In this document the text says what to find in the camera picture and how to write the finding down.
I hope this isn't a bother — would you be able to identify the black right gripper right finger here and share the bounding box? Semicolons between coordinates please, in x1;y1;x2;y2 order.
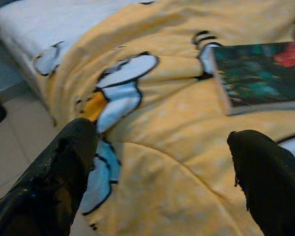
226;130;295;236

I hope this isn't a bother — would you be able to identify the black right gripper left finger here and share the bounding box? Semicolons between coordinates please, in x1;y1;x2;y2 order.
0;118;99;236

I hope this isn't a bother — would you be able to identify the yellow cartoon egg blanket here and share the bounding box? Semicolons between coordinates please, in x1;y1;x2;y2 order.
32;0;295;236

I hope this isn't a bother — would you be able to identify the dark green and red book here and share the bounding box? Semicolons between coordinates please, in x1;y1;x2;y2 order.
209;41;295;116

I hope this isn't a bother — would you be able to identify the white quilted mattress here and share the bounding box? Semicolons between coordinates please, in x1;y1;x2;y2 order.
0;0;145;123

